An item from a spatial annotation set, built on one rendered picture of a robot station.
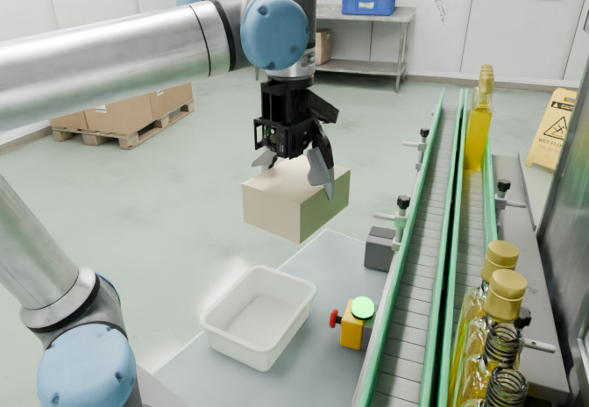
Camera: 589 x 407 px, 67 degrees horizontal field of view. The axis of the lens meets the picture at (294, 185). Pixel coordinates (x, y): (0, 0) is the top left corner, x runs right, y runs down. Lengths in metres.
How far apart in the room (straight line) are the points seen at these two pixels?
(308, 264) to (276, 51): 0.79
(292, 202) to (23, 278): 0.38
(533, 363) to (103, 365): 0.65
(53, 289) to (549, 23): 6.06
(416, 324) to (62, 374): 0.56
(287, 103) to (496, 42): 5.72
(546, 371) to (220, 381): 0.56
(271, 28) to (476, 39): 5.87
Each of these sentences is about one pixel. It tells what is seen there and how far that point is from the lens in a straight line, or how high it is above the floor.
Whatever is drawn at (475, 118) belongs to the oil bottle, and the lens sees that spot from 1.42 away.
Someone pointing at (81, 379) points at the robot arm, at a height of 0.99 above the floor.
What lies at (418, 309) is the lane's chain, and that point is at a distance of 0.89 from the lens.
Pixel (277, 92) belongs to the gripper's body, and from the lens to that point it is 0.65.
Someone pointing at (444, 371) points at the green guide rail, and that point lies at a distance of 0.68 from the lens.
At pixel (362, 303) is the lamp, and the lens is 0.91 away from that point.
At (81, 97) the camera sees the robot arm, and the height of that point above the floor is 1.35.
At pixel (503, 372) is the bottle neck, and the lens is 0.46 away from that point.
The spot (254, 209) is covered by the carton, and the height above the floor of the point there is 1.08.
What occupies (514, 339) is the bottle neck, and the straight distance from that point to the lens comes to 0.48.
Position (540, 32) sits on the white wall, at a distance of 6.34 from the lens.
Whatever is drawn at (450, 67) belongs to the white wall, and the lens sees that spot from 6.36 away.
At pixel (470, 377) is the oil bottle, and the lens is 0.52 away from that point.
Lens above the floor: 1.46
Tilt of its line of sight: 27 degrees down
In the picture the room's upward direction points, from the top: straight up
